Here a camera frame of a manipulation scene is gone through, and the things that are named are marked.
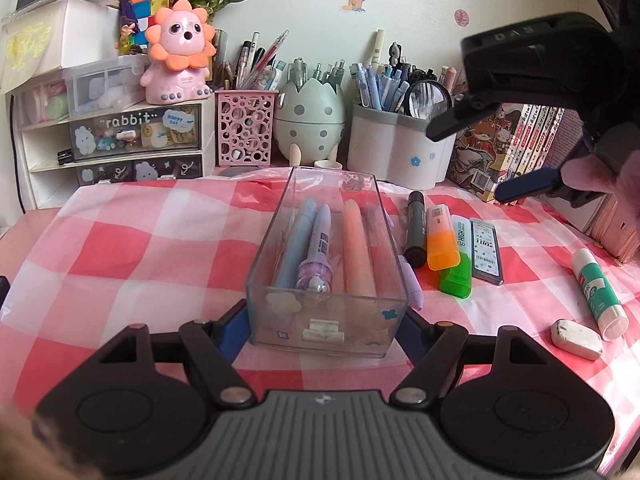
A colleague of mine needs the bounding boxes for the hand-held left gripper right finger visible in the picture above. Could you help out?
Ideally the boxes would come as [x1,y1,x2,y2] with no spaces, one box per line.
[390,307,543,406]

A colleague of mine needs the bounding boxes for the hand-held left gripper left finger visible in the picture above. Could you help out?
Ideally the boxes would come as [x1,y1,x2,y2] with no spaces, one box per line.
[100,301,256,406]

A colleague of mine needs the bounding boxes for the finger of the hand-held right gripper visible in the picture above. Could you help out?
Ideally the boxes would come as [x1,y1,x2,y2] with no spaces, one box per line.
[426,97,501,142]
[495,167,601,209]

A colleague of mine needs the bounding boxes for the purple mechanical pencil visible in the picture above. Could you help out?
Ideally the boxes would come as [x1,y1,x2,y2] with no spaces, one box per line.
[385,210,426,311]

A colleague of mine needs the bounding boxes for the clear plastic stationery box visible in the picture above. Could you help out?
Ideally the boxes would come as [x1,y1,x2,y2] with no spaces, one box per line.
[245,166,410,358]

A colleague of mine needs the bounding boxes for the green highlighter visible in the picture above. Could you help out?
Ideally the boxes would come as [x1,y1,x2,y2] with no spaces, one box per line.
[439,214,473,299]

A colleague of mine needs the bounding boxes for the pencil lead refill case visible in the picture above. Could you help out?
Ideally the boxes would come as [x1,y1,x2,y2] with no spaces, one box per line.
[469,217,505,286]

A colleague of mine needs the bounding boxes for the orange highlighter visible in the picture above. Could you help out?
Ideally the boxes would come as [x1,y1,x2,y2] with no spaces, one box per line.
[425,204,461,271]

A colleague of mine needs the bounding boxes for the peach pastel pen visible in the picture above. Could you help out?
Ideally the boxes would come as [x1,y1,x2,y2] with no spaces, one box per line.
[342,199,376,297]

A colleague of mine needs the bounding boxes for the light blue pen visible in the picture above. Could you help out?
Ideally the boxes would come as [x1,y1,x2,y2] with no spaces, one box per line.
[272,196,318,301]

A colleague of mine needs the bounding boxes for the black marker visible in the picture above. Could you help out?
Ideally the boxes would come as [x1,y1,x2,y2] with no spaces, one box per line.
[404,191,427,269]

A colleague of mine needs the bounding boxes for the purple cartoon pen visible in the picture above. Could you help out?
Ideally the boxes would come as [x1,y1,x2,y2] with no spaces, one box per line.
[296,205,333,293]

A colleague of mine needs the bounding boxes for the white green glue stick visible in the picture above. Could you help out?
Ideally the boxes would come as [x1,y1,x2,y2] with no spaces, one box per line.
[571,248,628,342]

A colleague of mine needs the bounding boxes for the white eraser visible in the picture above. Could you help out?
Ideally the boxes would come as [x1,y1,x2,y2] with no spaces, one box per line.
[550,318,603,361]

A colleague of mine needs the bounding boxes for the person's left forearm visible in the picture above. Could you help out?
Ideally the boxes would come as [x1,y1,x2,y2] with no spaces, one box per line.
[0,402,76,480]

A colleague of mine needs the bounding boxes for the black magnifying glass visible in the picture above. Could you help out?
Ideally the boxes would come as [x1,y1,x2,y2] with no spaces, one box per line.
[406,80,453,122]

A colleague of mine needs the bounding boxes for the blue spine comic book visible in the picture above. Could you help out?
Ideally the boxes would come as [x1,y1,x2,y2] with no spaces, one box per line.
[520,105,543,181]

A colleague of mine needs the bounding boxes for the row of pink books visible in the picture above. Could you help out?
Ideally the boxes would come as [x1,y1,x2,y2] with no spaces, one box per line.
[447,102,528,206]

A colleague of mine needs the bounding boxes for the yellow spine comic book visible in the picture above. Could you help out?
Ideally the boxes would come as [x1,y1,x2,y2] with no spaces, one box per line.
[530,105,553,176]

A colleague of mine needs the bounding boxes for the white flower-shaped pen holder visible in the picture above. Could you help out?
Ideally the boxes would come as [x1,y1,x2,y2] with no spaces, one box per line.
[346,102,457,191]

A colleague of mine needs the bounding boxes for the pens in white holder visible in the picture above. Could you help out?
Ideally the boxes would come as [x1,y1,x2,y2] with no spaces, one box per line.
[348,29,456,116]

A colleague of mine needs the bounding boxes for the pink notebook stack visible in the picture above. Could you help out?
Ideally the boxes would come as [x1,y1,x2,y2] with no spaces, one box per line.
[582,192,640,263]

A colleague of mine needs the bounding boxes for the red checkered tablecloth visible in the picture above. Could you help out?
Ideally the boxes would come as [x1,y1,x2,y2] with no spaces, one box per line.
[0,165,640,461]

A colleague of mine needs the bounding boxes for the green egg pen holder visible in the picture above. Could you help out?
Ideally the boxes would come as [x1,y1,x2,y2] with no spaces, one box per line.
[274,80,347,162]

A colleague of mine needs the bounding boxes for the pens in egg holder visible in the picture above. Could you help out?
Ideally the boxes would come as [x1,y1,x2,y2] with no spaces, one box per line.
[287,57,347,88]

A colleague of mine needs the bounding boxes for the pink perforated pen holder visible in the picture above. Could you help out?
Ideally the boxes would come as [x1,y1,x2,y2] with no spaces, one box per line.
[215,89,279,167]

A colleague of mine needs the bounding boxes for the pens in pink holder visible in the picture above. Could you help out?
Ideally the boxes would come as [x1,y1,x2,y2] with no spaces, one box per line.
[220,29,291,93]

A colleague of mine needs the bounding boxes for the white drawer organizer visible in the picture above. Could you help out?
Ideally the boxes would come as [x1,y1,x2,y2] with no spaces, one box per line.
[15,100,217,211]

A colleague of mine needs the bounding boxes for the clear storage box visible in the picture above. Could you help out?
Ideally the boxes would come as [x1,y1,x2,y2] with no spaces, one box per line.
[12,55,151,123]

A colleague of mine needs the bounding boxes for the pink lion toy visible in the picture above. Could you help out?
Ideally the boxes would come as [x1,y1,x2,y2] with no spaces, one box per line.
[139,0,217,103]

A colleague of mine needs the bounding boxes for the small toy figurine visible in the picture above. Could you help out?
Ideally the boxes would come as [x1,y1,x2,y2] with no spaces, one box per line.
[116,10,148,56]

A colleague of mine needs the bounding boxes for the white cardboard box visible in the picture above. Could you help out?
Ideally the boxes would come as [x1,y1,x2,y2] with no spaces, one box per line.
[0,0,126,93]

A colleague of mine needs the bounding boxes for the clear bag yellow pieces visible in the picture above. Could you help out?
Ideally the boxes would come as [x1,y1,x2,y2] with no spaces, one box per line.
[2,20,56,73]

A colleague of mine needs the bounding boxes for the black cable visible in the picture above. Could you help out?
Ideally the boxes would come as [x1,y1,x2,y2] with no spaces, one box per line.
[5,95,28,213]

